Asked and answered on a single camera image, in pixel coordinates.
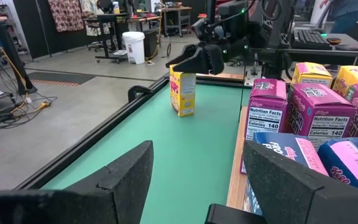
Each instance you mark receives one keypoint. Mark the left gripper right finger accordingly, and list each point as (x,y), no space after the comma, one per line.
(306,205)

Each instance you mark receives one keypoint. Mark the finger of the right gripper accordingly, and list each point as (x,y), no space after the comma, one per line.
(208,62)
(183,54)

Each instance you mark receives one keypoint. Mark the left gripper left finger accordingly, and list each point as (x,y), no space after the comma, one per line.
(89,202)

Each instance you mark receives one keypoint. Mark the yellow Corn Pops cereal box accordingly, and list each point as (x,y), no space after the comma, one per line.
(311,74)
(356,79)
(183,93)

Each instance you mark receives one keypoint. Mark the blue Frosted Flakes cereal box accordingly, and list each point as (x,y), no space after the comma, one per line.
(350,165)
(291,149)

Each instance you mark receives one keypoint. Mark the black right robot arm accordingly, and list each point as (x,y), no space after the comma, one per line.
(275,31)

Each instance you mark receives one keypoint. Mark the black waste bin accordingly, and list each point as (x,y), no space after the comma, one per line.
(150,42)

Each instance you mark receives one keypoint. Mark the wooden workbench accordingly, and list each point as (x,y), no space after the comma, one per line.
(176,15)

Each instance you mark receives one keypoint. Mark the white trash bin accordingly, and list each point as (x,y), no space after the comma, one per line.
(134,46)

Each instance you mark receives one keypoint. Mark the black table clamp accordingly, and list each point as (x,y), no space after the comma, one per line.
(140,91)

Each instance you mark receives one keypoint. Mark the yellow labelled bottle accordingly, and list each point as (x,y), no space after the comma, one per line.
(116,7)

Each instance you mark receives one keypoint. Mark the black keyboard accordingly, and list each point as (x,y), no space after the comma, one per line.
(311,39)

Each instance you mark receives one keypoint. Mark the black keyboard desk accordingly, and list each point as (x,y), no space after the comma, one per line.
(322,53)

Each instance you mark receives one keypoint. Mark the green table mat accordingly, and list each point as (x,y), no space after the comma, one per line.
(182,155)

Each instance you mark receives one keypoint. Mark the pale patterned cloth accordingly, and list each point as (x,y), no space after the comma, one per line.
(93,18)

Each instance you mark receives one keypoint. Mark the brown patterned cloth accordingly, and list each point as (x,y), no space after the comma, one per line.
(65,14)

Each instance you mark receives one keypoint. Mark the black floor mat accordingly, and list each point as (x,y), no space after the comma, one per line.
(61,77)

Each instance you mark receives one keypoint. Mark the black floor stand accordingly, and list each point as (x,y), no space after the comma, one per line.
(14,62)

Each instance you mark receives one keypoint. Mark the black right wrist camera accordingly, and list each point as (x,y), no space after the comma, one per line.
(232,9)

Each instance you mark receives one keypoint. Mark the black table frame rail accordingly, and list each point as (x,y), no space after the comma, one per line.
(89,142)

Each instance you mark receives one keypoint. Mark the wooden shelf with black frame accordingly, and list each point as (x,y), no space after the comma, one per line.
(236,186)

